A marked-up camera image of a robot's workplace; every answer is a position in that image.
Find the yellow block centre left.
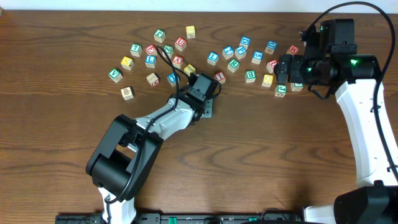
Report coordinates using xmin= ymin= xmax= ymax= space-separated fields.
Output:
xmin=183 ymin=64 xmax=196 ymax=77

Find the green Z block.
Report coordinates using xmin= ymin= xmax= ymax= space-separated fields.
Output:
xmin=163 ymin=45 xmax=174 ymax=58

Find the red U block right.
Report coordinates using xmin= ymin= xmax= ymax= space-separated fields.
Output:
xmin=266 ymin=60 xmax=278 ymax=73

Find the red U block left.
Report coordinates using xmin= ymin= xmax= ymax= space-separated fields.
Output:
xmin=175 ymin=37 xmax=187 ymax=52

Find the green V block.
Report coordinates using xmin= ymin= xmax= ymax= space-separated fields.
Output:
xmin=108 ymin=68 xmax=123 ymax=83

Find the blue T block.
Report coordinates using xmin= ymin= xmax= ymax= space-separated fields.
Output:
xmin=167 ymin=73 xmax=180 ymax=86

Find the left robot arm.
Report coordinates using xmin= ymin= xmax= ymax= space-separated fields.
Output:
xmin=85 ymin=73 xmax=221 ymax=223

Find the green 7 block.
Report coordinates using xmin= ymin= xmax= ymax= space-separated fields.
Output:
xmin=130 ymin=44 xmax=142 ymax=57

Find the blue d block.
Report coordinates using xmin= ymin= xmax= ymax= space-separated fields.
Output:
xmin=265 ymin=40 xmax=277 ymax=55
xmin=239 ymin=36 xmax=251 ymax=49

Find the blue 2 block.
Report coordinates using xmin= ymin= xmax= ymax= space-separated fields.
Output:
xmin=223 ymin=45 xmax=234 ymax=60

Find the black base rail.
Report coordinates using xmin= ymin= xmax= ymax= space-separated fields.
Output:
xmin=54 ymin=212 xmax=303 ymax=224

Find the green J block lower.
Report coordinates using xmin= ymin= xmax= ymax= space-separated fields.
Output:
xmin=275 ymin=84 xmax=287 ymax=97

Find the red I block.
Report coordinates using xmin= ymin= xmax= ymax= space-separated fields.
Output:
xmin=214 ymin=72 xmax=226 ymax=84

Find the blue l block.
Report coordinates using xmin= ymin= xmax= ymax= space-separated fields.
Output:
xmin=207 ymin=52 xmax=219 ymax=66
xmin=145 ymin=55 xmax=156 ymax=68

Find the green B block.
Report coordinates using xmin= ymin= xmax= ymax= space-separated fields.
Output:
xmin=245 ymin=70 xmax=256 ymax=83

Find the red E block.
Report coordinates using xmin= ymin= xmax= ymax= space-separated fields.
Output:
xmin=145 ymin=44 xmax=158 ymax=56

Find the blue D block upper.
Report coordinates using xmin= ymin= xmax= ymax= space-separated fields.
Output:
xmin=239 ymin=36 xmax=251 ymax=49

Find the red A block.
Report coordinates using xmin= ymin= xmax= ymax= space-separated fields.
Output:
xmin=172 ymin=55 xmax=183 ymax=69

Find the green R block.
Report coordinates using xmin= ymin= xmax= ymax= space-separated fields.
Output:
xmin=227 ymin=58 xmax=240 ymax=73

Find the green j block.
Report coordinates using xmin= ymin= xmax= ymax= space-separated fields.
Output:
xmin=154 ymin=29 xmax=166 ymax=43
xmin=275 ymin=84 xmax=287 ymax=97

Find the blue D block right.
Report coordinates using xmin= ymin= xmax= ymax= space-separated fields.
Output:
xmin=265 ymin=40 xmax=277 ymax=55

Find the blue P block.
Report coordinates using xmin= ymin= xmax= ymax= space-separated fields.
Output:
xmin=234 ymin=46 xmax=247 ymax=60

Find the red u block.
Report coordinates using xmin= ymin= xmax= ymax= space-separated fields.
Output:
xmin=266 ymin=60 xmax=278 ymax=73
xmin=175 ymin=37 xmax=187 ymax=52

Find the green J block top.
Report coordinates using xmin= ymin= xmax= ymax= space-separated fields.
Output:
xmin=154 ymin=29 xmax=166 ymax=43

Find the yellow S block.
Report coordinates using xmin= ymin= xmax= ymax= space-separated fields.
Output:
xmin=186 ymin=26 xmax=196 ymax=39

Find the blue 5 block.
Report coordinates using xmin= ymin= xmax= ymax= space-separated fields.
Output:
xmin=251 ymin=50 xmax=264 ymax=65

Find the yellow block far left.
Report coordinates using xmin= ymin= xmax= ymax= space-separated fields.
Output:
xmin=121 ymin=57 xmax=134 ymax=70

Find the yellow O block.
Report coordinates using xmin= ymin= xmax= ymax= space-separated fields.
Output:
xmin=262 ymin=74 xmax=274 ymax=87

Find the plain red-edged block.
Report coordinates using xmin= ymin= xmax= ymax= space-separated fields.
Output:
xmin=146 ymin=73 xmax=160 ymax=87

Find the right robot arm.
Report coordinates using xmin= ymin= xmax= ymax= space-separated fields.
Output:
xmin=274 ymin=19 xmax=397 ymax=223

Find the red M block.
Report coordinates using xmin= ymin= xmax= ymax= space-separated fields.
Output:
xmin=286 ymin=45 xmax=300 ymax=55

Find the plain wooden picture block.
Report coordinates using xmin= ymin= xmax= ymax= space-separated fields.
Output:
xmin=121 ymin=86 xmax=134 ymax=101

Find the green 4 block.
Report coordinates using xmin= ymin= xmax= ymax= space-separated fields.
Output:
xmin=290 ymin=83 xmax=304 ymax=91

